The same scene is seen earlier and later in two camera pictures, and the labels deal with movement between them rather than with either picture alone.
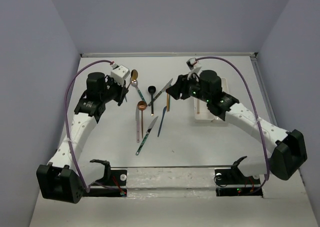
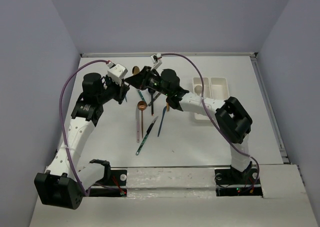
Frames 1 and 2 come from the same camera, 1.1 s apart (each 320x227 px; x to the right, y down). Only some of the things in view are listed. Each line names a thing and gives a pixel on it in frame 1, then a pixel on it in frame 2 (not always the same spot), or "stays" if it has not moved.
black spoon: [152, 89] stays
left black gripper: [122, 90] stays
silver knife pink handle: [138, 124] stays
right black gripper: [181, 85] to [138, 80]
